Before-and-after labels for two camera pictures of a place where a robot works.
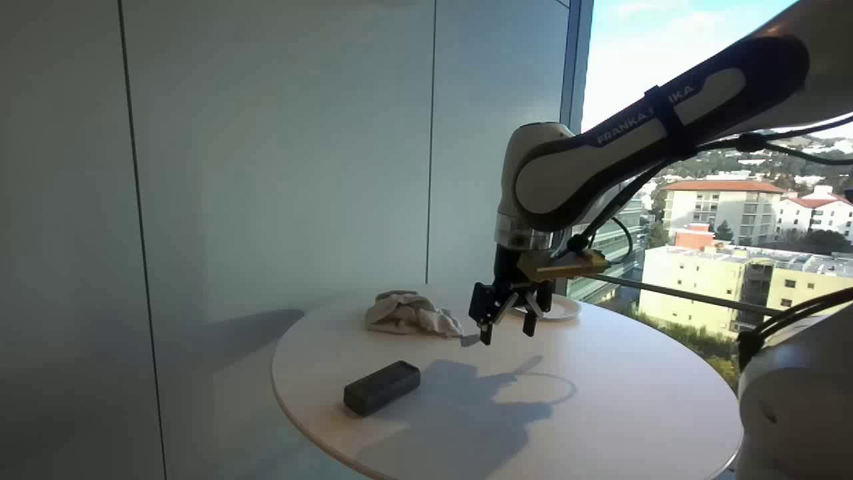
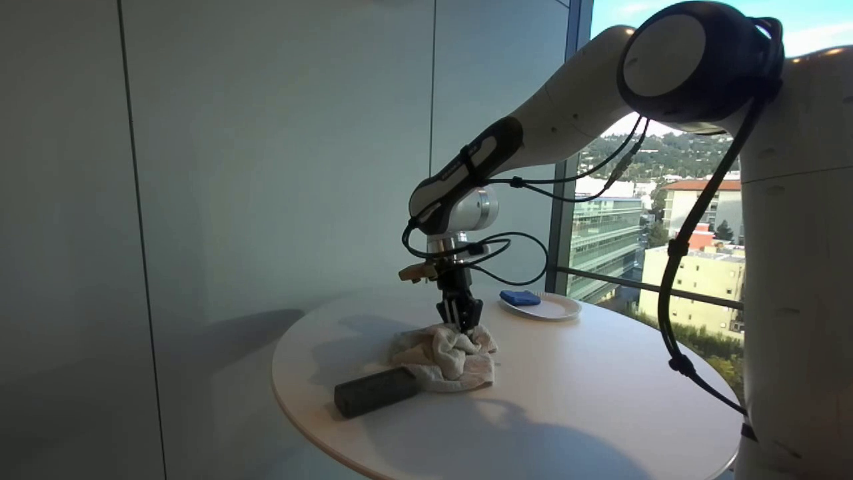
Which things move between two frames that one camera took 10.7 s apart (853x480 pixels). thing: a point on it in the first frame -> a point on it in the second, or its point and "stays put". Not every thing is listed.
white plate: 560,306 stays put
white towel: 412,312 -> 444,361
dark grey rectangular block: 380,386 stays put
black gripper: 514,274 -> 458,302
